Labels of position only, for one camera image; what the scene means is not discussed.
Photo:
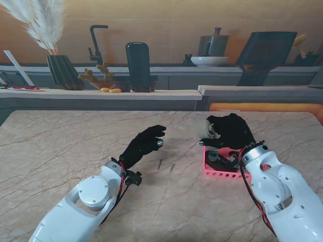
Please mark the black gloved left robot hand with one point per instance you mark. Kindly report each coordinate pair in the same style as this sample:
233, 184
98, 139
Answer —
142, 148

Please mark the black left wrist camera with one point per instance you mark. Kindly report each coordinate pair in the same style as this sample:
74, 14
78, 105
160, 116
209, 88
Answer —
133, 178

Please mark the dark ribbed vase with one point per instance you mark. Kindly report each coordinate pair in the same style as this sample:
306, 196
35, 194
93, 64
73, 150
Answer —
64, 73

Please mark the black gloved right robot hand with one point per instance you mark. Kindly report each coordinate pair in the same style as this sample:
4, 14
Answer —
229, 133

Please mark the pink plastic mesh basket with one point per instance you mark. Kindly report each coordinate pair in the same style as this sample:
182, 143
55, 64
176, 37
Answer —
219, 174

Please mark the orange fruits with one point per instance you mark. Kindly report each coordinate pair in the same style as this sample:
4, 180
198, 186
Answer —
113, 90

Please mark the white leaning board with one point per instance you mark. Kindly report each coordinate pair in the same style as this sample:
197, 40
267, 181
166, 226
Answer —
17, 66

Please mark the light wood counter top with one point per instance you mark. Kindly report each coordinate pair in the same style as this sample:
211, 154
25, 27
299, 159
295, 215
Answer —
75, 94

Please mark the grey stone counter top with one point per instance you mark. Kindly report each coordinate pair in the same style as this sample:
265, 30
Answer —
252, 90

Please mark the black kitchen faucet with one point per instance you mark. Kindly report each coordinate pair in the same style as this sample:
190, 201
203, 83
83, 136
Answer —
95, 45

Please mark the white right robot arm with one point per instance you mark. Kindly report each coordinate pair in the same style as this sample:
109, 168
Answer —
282, 191

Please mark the plate with red food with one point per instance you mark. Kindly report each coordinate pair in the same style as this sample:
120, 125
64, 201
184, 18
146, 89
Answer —
27, 88

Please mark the dark range hood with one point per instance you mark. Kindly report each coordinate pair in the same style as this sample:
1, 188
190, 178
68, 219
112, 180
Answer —
265, 53

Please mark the white pampas grass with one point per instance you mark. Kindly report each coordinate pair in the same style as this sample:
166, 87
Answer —
43, 25

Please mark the tall dark cylindrical canister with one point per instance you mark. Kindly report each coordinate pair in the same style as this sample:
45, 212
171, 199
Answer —
138, 65

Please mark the white ceramic bowl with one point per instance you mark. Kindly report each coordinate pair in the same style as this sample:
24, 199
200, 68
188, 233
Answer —
209, 61

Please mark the grey pot with lid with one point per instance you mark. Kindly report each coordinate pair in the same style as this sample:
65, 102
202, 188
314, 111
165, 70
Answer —
213, 44

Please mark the small black stand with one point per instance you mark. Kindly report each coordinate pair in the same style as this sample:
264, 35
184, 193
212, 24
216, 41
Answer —
188, 60

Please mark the dark utensil holder with spoons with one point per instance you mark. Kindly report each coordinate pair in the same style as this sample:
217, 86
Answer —
306, 59

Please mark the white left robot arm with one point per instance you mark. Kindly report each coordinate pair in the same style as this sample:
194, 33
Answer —
83, 204

